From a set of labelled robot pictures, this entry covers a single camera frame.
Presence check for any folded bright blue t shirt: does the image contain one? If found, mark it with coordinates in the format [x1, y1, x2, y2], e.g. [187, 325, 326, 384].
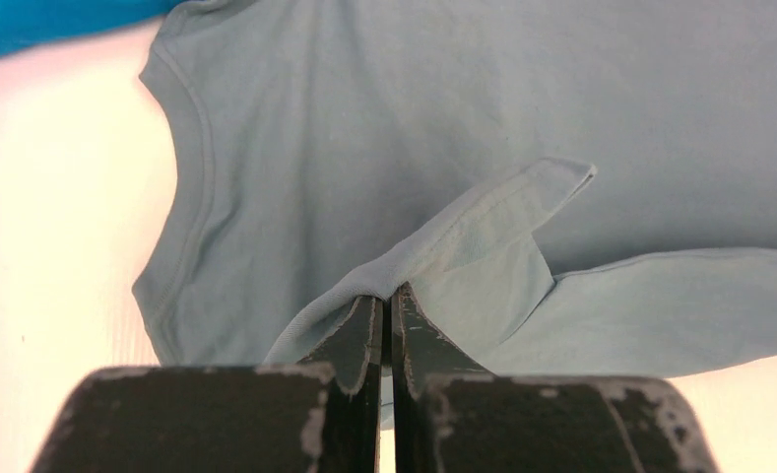
[0, 0, 178, 57]

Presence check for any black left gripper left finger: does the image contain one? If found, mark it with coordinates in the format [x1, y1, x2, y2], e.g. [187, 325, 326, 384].
[32, 297, 383, 472]

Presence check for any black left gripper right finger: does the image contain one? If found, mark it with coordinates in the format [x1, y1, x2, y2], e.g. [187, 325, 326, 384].
[390, 285, 717, 472]

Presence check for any grey blue t shirt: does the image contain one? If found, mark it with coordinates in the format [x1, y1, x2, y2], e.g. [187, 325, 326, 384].
[131, 0, 777, 433]

